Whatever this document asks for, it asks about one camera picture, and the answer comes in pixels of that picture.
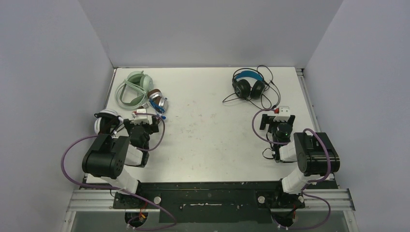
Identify white black headphones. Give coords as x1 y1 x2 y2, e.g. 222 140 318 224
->
94 109 125 138

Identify brown headphones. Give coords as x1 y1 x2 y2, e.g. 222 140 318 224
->
147 89 169 114

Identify mint green headphones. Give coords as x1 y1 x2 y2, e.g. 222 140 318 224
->
115 71 154 111

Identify black blue headphones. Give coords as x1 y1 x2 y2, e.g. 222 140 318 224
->
232 68 266 99

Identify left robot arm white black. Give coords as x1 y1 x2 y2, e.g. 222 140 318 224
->
82 115 163 208

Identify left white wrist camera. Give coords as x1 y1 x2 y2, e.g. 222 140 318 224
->
130 108 150 125

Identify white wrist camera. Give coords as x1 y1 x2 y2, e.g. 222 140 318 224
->
130 108 150 125
273 106 291 122

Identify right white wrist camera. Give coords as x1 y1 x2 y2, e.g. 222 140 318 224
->
273 106 291 122

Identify thin black headphone cable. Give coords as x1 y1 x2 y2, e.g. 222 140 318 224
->
221 65 282 112

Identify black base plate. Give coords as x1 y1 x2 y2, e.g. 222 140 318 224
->
113 181 307 225

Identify aluminium frame rail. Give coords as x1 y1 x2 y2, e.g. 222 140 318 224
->
295 68 355 212

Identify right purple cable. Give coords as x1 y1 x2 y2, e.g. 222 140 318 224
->
251 108 332 231

